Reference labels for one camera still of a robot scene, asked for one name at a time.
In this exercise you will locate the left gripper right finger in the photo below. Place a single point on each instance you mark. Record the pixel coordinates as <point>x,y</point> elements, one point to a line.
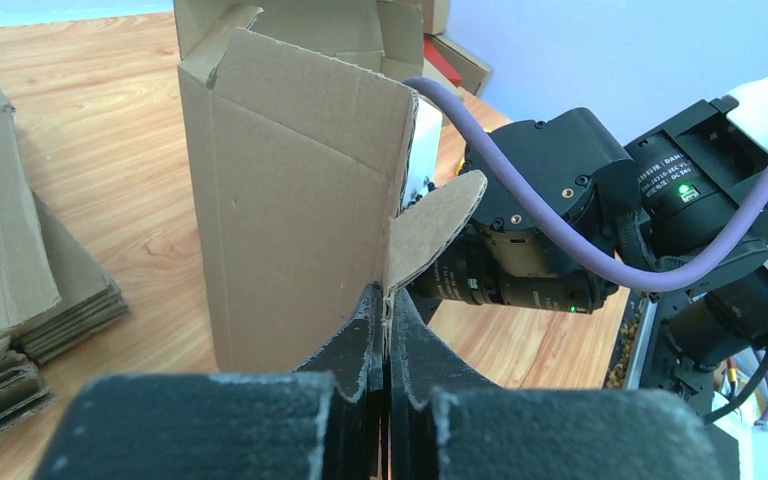
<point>450,422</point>

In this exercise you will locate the red box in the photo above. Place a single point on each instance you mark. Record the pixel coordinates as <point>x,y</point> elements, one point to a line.
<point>437,67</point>

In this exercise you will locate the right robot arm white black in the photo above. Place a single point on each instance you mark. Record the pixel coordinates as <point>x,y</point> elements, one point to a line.
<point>686,205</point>

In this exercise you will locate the flat cardboard stack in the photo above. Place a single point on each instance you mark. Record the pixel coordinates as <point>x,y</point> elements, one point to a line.
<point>53,293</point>

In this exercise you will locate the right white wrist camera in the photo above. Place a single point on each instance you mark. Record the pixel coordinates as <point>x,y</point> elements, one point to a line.
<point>423,154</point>

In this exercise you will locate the cardboard box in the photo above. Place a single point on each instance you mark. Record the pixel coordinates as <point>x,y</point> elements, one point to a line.
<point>435,15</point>
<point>298,125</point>
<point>475,72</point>

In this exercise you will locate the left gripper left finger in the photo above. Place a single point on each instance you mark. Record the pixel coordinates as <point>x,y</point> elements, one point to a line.
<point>319,421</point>

